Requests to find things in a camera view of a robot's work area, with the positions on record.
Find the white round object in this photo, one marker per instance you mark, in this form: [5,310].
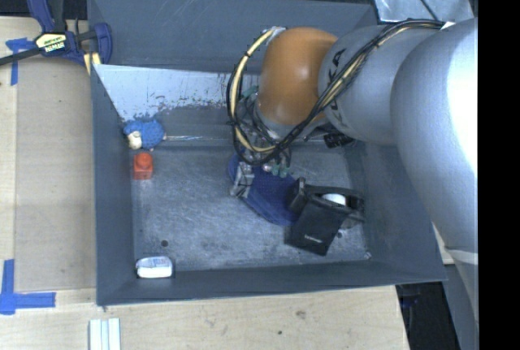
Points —
[335,198]

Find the pale wood board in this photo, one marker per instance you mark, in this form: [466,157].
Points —
[53,178]

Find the grey metal bin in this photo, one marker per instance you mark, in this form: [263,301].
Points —
[203,218]

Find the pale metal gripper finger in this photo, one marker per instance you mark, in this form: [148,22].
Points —
[249,180]
[239,182]

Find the red toy block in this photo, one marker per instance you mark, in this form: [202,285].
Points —
[143,167]

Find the white and blue packet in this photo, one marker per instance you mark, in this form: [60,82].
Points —
[154,267]

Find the black fabric pouch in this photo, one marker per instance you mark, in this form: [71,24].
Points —
[315,226]

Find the blue toy sheep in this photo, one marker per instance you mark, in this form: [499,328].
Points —
[149,132]

